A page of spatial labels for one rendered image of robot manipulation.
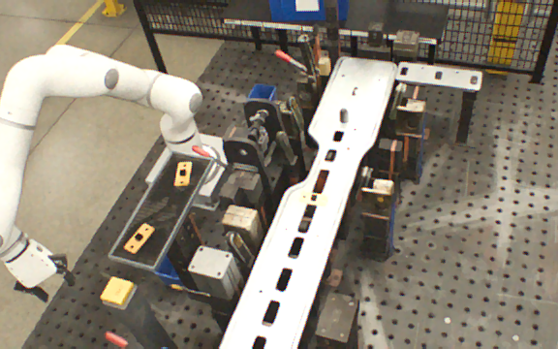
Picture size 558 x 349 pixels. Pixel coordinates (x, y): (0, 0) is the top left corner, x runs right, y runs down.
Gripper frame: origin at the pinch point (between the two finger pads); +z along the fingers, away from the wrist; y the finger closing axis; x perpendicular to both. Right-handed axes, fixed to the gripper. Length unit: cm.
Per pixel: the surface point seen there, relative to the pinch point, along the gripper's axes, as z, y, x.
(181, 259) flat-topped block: 18.0, -27.8, -9.3
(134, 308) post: 8.7, -18.6, 13.8
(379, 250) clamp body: 57, -78, -13
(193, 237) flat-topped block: 15.2, -34.0, -11.9
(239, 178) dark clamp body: 10, -54, -18
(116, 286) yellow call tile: 1.7, -18.7, 12.0
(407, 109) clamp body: 27, -109, -30
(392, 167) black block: 39, -96, -24
